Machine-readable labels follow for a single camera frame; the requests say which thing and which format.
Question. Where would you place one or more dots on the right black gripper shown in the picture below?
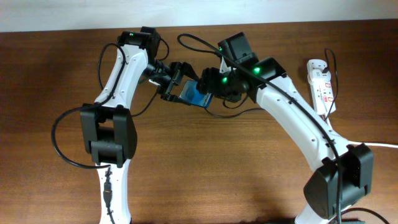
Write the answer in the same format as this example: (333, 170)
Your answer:
(209, 83)

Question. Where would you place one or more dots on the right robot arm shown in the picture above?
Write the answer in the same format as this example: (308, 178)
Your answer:
(342, 172)

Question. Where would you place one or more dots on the blue Galaxy smartphone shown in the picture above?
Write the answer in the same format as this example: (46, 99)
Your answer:
(191, 95)

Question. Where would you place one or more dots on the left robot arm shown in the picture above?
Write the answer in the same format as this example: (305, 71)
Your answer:
(109, 133)

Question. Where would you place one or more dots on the white power strip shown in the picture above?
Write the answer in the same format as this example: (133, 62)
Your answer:
(320, 86)

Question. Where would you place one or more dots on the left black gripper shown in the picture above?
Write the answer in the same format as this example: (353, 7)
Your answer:
(184, 67)

